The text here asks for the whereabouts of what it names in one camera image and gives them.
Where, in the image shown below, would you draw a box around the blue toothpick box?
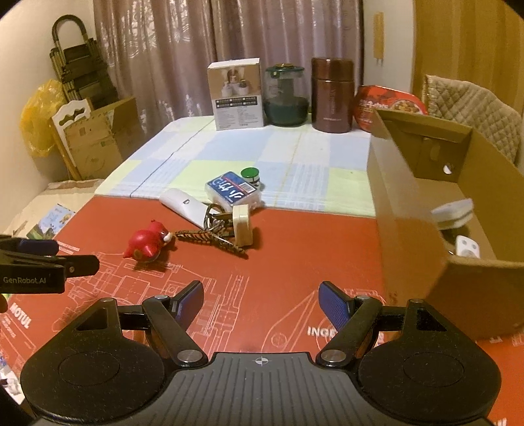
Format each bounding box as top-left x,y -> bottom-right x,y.
204,171 -> 262,212

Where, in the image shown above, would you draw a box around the magazine on floor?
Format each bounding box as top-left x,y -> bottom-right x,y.
27,204 -> 76,240

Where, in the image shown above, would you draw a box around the brown thermos flask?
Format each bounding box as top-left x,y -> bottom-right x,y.
311,57 -> 355,133

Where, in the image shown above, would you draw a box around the red pig toy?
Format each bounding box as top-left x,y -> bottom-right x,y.
122,220 -> 173,263

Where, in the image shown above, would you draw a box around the green cap small bottle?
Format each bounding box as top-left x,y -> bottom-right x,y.
241,167 -> 261,188

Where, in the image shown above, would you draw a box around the white remote control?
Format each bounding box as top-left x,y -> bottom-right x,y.
159,188 -> 208,229

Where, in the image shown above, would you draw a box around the folded cardboard boxes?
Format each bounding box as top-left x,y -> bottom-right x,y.
49,97 -> 145,180

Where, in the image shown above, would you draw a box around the yellow plastic bag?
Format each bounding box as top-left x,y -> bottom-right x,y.
20,79 -> 66,158

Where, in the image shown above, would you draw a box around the checkered tablecloth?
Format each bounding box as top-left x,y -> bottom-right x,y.
96,116 -> 375,218

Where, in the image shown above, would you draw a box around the quilted beige chair cover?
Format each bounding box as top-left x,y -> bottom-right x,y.
422,74 -> 523,163

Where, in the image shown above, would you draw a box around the white flat box in carton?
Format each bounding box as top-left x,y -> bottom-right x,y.
431,198 -> 474,230

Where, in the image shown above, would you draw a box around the wooden door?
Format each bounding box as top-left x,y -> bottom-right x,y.
412,0 -> 523,114

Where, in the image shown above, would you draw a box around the cream round tape measure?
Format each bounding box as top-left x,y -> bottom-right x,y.
232,204 -> 253,248

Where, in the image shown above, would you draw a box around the white plug adapter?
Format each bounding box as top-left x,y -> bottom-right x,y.
455,235 -> 480,258

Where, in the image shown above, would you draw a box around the yellow wall hook strip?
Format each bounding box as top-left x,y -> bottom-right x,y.
373,11 -> 384,64

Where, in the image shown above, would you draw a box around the red desk mat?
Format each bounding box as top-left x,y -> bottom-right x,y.
0,195 -> 524,426

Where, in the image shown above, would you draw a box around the keyring with braided lanyard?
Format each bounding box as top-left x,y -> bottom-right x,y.
174,203 -> 248,259

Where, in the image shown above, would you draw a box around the white product box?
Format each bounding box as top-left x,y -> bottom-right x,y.
207,58 -> 264,130

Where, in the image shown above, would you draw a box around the cardboard box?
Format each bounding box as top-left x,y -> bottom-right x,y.
368,109 -> 523,340

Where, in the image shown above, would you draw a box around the pink curtain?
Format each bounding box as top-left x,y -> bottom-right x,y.
93,0 -> 363,138

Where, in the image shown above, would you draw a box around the green glass jar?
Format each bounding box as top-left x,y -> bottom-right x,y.
263,63 -> 309,127

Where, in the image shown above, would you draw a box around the red instant meal bowl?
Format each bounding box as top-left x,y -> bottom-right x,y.
353,85 -> 427,131

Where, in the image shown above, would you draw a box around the black folding cart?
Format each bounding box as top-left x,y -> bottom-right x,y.
50,14 -> 119,109

